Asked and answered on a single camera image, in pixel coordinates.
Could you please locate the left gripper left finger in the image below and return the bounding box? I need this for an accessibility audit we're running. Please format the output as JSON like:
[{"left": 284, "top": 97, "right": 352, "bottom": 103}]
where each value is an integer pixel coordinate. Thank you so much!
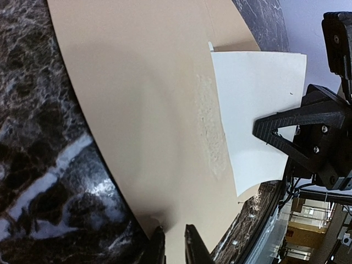
[{"left": 143, "top": 226, "right": 166, "bottom": 264}]

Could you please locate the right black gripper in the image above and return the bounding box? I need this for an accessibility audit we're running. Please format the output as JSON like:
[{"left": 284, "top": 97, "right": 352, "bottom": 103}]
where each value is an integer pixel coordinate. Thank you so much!
[{"left": 252, "top": 84, "right": 352, "bottom": 190}]

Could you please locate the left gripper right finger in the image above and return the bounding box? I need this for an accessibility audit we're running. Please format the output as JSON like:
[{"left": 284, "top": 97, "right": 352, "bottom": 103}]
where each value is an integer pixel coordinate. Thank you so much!
[{"left": 184, "top": 224, "right": 215, "bottom": 264}]

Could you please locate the brown paper envelope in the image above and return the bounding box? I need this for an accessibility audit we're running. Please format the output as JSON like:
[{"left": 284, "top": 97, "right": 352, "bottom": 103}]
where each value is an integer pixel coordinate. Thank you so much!
[{"left": 48, "top": 1, "right": 258, "bottom": 263}]

